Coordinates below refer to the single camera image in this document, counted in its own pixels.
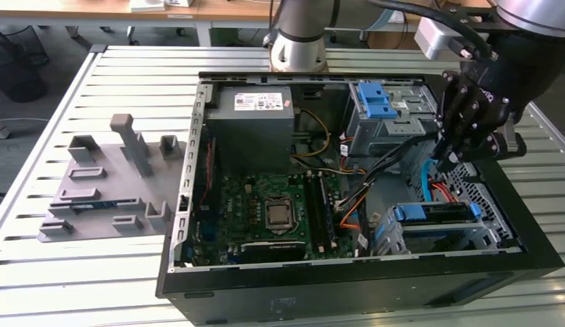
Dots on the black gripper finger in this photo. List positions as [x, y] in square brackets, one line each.
[461, 112]
[487, 148]

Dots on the hard disk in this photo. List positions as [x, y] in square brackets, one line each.
[445, 211]

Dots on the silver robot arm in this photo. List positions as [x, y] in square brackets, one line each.
[300, 51]

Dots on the grey metal disk bay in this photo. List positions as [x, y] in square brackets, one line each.
[445, 229]

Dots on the grey metal drive cage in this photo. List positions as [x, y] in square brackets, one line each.
[369, 136]

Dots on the grey office chair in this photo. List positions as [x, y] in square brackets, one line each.
[384, 20]

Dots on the white motherboard plug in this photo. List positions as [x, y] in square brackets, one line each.
[340, 206]

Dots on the bluish RAM stick in slot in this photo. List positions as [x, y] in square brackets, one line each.
[329, 218]

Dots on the black RAM slot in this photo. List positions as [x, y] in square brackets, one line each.
[314, 211]

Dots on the white power supply label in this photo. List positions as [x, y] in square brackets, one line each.
[260, 102]

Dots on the grey power supply unit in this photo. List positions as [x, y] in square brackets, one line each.
[250, 143]

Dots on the metal CPU socket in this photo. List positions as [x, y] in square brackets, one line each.
[280, 199]

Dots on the silver CPU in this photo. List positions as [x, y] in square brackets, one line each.
[280, 214]

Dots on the black graphics card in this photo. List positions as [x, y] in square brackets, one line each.
[273, 250]

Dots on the green motherboard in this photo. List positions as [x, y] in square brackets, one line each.
[237, 204]

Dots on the black open PC case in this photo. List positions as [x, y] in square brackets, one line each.
[309, 299]

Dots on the wooden desk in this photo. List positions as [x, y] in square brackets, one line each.
[218, 15]

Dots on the white box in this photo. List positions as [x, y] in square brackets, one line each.
[147, 6]

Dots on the grey parts rack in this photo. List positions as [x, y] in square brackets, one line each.
[105, 177]

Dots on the blue RAM stick on rack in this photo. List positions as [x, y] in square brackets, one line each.
[95, 205]

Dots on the black mesh bin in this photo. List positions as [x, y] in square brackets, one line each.
[18, 78]

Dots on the grey stand foot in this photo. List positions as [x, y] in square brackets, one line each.
[1, 131]

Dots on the grey camera bracket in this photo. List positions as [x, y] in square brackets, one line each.
[509, 146]

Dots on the blue plastic drive bracket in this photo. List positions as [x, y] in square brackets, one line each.
[377, 110]

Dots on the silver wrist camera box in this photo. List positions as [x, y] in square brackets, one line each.
[435, 37]

